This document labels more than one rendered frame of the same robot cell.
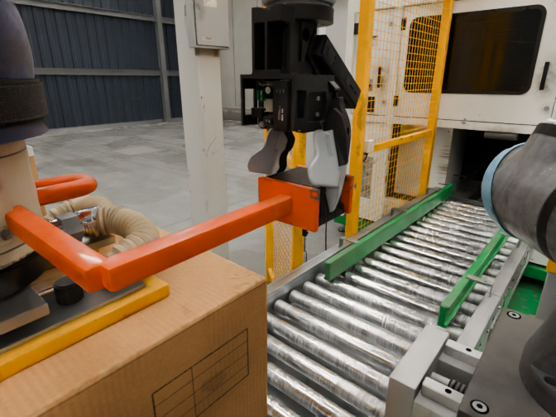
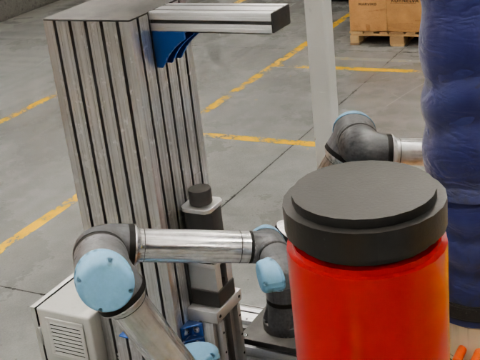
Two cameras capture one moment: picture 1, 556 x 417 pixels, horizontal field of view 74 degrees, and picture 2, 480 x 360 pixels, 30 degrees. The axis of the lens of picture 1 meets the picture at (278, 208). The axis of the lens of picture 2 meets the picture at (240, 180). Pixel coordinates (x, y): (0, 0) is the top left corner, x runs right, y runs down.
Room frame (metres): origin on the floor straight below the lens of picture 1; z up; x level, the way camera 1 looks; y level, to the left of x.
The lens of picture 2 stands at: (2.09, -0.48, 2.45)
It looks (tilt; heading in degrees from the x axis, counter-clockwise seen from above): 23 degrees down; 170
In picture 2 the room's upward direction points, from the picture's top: 7 degrees counter-clockwise
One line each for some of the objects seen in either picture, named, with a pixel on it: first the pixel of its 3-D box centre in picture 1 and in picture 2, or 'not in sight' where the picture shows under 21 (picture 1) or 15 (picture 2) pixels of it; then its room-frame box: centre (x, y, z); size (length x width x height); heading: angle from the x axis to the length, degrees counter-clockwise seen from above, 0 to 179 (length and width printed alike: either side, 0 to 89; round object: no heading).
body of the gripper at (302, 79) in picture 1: (292, 73); not in sight; (0.41, -0.02, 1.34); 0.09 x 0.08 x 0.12; 141
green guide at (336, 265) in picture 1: (400, 217); not in sight; (1.96, -0.70, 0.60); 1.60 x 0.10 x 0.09; 139
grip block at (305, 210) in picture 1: (305, 195); not in sight; (0.44, -0.03, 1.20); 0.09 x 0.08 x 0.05; 50
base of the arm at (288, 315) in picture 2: not in sight; (287, 308); (-0.10, -0.01, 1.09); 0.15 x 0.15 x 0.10
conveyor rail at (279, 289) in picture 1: (358, 250); not in sight; (1.73, -0.42, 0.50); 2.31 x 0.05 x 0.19; 139
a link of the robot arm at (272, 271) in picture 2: not in sight; (281, 268); (0.40, -0.12, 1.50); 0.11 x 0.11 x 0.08; 0
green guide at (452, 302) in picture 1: (506, 242); not in sight; (1.61, -1.10, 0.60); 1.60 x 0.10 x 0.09; 139
